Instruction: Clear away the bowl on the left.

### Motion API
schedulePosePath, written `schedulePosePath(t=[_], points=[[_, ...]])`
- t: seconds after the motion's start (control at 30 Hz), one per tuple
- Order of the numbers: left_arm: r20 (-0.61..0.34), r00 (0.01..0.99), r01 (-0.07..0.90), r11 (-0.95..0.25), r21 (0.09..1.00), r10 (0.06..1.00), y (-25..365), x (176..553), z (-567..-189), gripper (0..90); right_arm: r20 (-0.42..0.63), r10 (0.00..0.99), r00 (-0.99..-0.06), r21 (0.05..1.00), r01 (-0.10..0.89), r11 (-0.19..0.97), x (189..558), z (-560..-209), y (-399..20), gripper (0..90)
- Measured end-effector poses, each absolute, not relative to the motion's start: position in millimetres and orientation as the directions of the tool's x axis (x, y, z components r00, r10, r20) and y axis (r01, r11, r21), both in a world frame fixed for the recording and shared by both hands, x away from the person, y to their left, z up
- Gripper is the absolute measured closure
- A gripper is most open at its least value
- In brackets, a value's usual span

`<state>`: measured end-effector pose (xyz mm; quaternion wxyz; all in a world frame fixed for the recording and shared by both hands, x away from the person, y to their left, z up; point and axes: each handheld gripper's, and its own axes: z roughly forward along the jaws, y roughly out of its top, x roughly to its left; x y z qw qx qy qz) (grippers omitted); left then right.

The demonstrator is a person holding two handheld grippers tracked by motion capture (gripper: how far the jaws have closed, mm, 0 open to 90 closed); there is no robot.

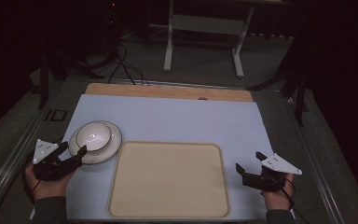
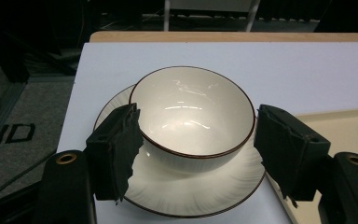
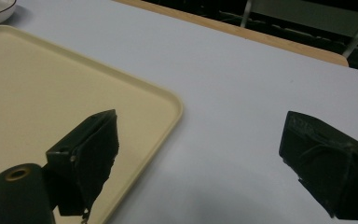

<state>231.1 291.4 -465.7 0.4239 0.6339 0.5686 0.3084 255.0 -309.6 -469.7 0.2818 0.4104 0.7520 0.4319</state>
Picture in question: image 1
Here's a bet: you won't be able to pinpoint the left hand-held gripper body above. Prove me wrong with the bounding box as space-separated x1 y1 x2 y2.
32 138 76 182

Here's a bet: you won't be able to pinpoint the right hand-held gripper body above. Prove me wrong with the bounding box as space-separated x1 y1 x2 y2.
247 152 303 192

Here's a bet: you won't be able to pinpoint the white bowl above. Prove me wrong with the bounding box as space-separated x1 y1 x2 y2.
68 119 123 165
75 120 113 153

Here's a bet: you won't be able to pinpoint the person's right hand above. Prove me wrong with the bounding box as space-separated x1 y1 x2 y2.
260 173 296 212

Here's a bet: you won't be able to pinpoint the person's left hand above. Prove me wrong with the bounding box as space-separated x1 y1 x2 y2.
24 162 76 202

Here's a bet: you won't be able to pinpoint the black metal stand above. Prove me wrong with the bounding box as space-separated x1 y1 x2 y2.
246 29 311 127
36 43 107 110

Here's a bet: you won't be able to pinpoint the beige tray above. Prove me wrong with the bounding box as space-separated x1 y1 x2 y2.
106 140 231 219

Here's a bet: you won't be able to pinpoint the pale blue table mat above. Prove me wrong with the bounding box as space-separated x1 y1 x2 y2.
63 93 276 221

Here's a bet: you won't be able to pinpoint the right hand-held gripper cable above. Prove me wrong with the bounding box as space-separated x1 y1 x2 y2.
279 178 310 224

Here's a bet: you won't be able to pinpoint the black rectangular floor bracket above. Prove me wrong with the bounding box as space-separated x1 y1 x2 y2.
44 108 68 123

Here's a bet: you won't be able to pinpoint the metal floor rail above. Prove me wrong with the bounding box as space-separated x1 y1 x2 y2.
0 104 50 217
280 91 347 224

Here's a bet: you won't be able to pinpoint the black floor cables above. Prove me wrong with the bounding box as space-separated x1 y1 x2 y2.
106 39 151 87

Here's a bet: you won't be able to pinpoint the white metal desk frame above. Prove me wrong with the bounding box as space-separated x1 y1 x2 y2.
162 0 256 79

